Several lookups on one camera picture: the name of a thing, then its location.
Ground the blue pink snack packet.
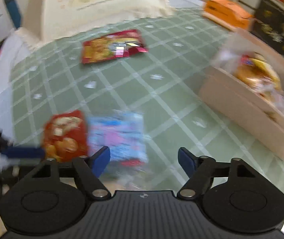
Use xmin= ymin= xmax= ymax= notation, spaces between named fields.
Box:
xmin=87 ymin=111 xmax=148 ymax=166

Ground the pink cardboard box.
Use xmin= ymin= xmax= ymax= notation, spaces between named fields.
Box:
xmin=199 ymin=29 xmax=284 ymax=160

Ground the orange cardboard box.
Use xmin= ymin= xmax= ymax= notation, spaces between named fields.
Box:
xmin=202 ymin=0 xmax=253 ymax=31

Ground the cream cartoon food cover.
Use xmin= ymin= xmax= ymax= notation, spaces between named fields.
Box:
xmin=17 ymin=0 xmax=173 ymax=49

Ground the small red white snack packet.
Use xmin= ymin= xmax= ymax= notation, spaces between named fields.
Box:
xmin=42 ymin=110 xmax=89 ymax=162

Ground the black gift bag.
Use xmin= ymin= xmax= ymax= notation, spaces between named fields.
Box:
xmin=250 ymin=0 xmax=284 ymax=57

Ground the green checked tablecloth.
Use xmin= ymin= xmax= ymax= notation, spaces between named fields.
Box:
xmin=0 ymin=0 xmax=284 ymax=239

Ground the red glossy snack bag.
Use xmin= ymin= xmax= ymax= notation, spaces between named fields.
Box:
xmin=81 ymin=29 xmax=148 ymax=64

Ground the yellow panda snack bag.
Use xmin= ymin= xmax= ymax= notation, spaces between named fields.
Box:
xmin=233 ymin=52 xmax=284 ymax=104

